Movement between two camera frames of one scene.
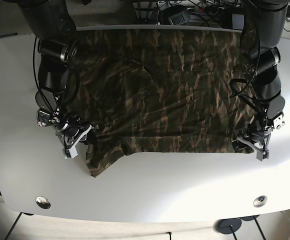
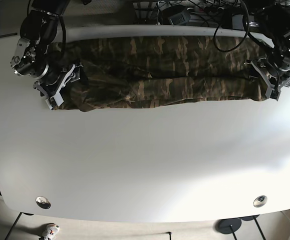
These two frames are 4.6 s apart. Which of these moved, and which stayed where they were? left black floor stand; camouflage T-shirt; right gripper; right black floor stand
Moved: camouflage T-shirt; right gripper
Stayed: left black floor stand; right black floor stand
